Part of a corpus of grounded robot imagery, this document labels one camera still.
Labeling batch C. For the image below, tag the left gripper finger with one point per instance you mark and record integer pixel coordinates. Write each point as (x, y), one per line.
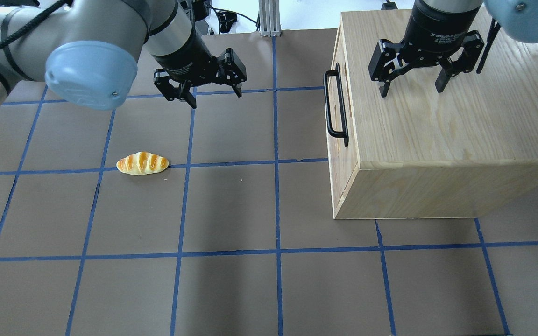
(230, 70)
(181, 92)

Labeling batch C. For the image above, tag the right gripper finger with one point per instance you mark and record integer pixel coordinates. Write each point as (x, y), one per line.
(471, 48)
(389, 60)

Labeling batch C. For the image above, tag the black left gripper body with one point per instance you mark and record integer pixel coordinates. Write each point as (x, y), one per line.
(186, 58)

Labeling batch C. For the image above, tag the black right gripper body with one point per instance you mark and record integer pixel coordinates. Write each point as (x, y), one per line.
(438, 25)

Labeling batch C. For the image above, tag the wooden drawer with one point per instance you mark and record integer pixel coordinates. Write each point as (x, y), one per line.
(341, 126)

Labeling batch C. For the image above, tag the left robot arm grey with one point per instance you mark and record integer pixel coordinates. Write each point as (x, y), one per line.
(86, 51)

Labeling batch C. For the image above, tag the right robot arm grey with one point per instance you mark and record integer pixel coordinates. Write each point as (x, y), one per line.
(518, 18)

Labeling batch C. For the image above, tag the light wooden drawer cabinet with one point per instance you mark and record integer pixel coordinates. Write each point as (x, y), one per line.
(418, 153)

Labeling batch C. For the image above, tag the toy bread roll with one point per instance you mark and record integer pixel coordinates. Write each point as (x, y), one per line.
(142, 163)

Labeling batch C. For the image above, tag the aluminium profile post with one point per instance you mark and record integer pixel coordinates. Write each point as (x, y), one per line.
(269, 18)

